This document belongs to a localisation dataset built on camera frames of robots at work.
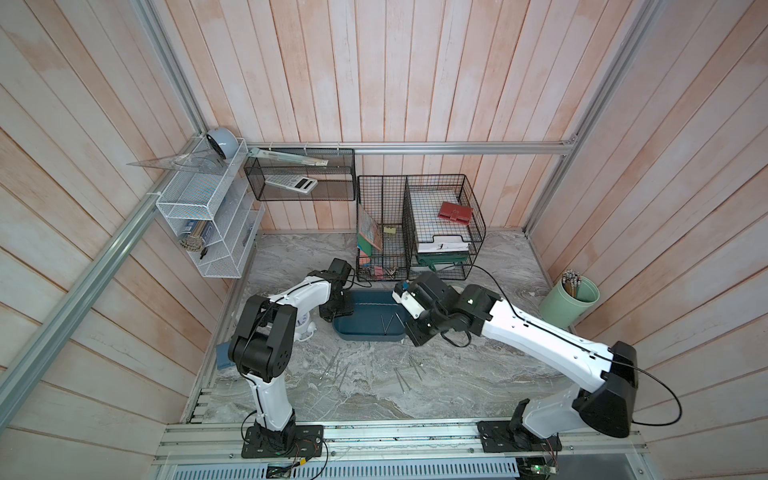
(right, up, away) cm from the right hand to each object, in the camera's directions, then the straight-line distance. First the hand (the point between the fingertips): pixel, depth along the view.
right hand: (405, 329), depth 75 cm
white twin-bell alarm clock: (-30, -4, +16) cm, 34 cm away
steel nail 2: (+4, -14, +10) cm, 18 cm away
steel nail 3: (-21, -13, +11) cm, 27 cm away
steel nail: (-1, -17, +8) cm, 19 cm away
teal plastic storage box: (-8, 0, +18) cm, 19 cm away
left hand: (-18, 0, +20) cm, 27 cm away
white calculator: (-33, +44, +23) cm, 59 cm away
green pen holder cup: (+48, +5, +8) cm, 49 cm away
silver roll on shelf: (-55, +23, +1) cm, 60 cm away
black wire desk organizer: (+10, +29, +19) cm, 37 cm away
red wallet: (+19, +33, +20) cm, 43 cm away
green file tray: (+11, +18, +21) cm, 30 cm away
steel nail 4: (-17, -15, +8) cm, 24 cm away
